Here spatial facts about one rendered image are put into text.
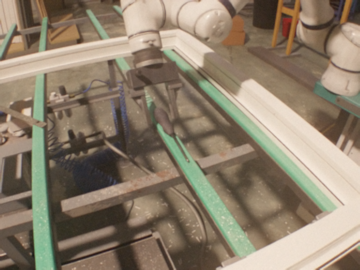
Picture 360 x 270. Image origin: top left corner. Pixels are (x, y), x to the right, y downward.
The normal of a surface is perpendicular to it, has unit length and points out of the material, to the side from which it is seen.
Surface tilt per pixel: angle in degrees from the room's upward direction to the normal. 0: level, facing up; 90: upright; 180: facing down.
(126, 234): 0
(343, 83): 68
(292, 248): 0
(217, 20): 89
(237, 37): 90
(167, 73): 59
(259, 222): 0
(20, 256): 90
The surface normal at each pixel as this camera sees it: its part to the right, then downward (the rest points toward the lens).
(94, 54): 0.38, 0.58
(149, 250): 0.00, -0.78
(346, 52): -0.73, 0.44
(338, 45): -0.87, 0.29
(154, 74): 0.35, 0.08
